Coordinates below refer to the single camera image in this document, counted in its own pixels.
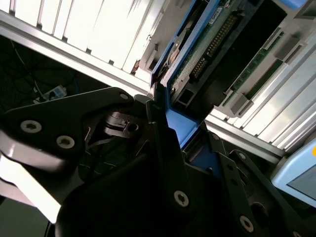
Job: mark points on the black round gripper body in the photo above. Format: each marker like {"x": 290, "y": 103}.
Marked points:
{"x": 118, "y": 197}

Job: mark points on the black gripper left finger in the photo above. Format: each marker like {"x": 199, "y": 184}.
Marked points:
{"x": 49, "y": 118}

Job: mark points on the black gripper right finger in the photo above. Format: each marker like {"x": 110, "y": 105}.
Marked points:
{"x": 243, "y": 207}

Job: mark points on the hard disk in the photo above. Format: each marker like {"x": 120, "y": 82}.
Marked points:
{"x": 209, "y": 49}

